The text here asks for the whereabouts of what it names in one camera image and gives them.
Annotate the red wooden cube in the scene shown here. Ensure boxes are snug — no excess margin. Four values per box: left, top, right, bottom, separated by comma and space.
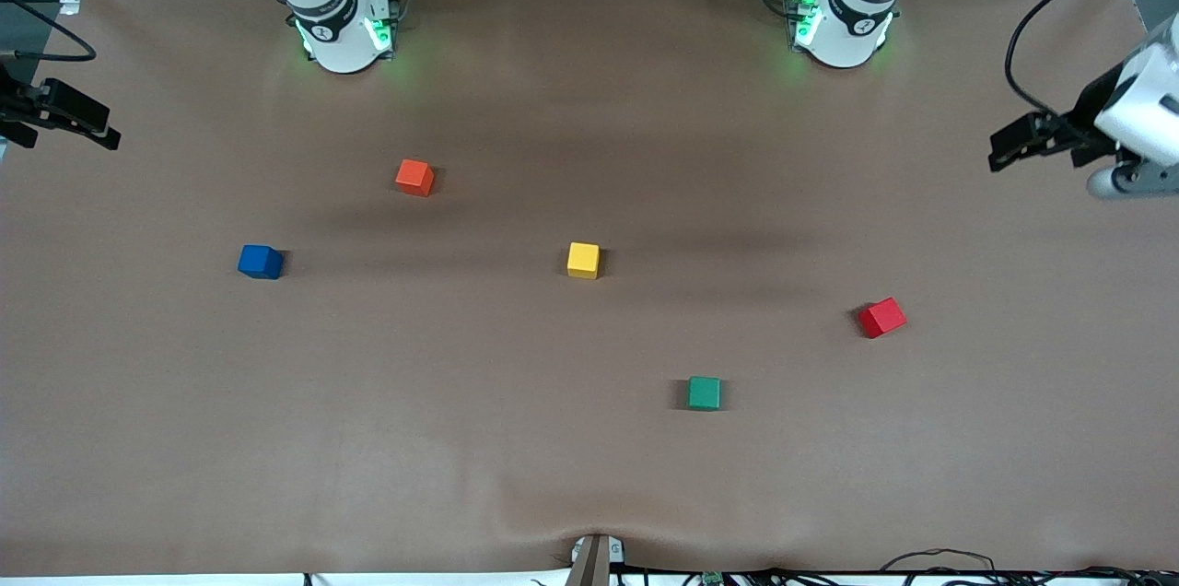
858, 297, 908, 340

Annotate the blue wooden cube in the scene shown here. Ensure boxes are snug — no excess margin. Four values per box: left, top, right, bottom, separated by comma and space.
237, 244, 285, 281

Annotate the orange wooden cube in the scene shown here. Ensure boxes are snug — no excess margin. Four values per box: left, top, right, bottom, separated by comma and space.
395, 158, 436, 198

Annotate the brown table cover sheet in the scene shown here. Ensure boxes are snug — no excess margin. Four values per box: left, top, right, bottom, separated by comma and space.
0, 0, 1179, 580

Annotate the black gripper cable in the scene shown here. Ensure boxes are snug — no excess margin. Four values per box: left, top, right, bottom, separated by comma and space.
1004, 0, 1161, 117
0, 0, 98, 64

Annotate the thin black looped cable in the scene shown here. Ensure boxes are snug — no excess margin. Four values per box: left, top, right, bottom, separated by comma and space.
882, 549, 996, 573

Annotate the black cable along table edge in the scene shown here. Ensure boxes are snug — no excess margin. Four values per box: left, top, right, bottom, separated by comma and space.
617, 568, 1179, 586

